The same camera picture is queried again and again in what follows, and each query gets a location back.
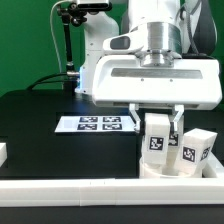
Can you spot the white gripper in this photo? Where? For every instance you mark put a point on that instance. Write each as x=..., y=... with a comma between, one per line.
x=120, y=81

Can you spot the white marker sheet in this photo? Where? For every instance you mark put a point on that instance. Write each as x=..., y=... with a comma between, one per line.
x=94, y=124

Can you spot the white round stool seat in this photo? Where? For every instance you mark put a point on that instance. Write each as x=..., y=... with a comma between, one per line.
x=146, y=172

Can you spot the white U-shaped fence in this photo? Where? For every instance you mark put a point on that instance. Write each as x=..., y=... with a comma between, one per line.
x=209, y=189

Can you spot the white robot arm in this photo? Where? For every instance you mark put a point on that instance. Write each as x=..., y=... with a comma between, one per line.
x=150, y=54

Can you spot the black camera stand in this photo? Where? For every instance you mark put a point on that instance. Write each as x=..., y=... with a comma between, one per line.
x=70, y=15

